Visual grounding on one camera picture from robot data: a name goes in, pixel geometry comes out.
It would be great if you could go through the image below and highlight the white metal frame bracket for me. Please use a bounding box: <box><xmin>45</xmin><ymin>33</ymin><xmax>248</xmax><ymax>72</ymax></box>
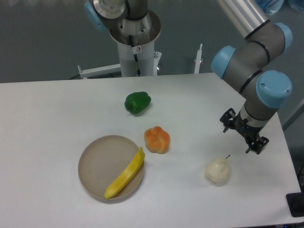
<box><xmin>77</xmin><ymin>64</ymin><xmax>121</xmax><ymax>79</ymax></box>

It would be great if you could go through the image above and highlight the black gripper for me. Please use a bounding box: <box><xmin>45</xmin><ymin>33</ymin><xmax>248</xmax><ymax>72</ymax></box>
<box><xmin>220</xmin><ymin>108</ymin><xmax>269</xmax><ymax>154</ymax></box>

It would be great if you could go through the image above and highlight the orange bread roll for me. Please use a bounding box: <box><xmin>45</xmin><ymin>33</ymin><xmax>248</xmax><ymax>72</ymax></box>
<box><xmin>144</xmin><ymin>126</ymin><xmax>171</xmax><ymax>154</ymax></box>

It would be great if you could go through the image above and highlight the green bell pepper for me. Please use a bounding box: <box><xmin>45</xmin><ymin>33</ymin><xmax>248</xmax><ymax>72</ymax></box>
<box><xmin>124</xmin><ymin>91</ymin><xmax>152</xmax><ymax>114</ymax></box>

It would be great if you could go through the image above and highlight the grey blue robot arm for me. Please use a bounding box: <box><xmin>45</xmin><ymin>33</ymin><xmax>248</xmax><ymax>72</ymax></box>
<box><xmin>84</xmin><ymin>0</ymin><xmax>293</xmax><ymax>153</ymax></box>

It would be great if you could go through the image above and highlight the yellow banana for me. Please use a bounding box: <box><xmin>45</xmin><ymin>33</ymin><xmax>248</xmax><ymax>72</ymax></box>
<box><xmin>104</xmin><ymin>147</ymin><xmax>145</xmax><ymax>199</ymax></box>

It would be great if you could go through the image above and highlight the white upright bracket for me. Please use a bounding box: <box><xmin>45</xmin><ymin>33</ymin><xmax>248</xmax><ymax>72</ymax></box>
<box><xmin>194</xmin><ymin>43</ymin><xmax>203</xmax><ymax>74</ymax></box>

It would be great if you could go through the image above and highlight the black device at table edge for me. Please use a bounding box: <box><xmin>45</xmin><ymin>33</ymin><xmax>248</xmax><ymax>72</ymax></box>
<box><xmin>286</xmin><ymin>192</ymin><xmax>304</xmax><ymax>218</ymax></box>

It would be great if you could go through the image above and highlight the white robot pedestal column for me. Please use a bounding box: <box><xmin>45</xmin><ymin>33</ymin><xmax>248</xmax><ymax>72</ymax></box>
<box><xmin>109</xmin><ymin>10</ymin><xmax>161</xmax><ymax>77</ymax></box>

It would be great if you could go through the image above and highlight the beige round plate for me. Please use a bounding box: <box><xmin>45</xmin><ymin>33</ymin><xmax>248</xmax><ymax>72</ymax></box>
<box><xmin>78</xmin><ymin>135</ymin><xmax>144</xmax><ymax>204</ymax></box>

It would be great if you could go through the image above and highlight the white pear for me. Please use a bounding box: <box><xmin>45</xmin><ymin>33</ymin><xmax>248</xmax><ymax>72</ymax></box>
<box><xmin>205</xmin><ymin>157</ymin><xmax>231</xmax><ymax>184</ymax></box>

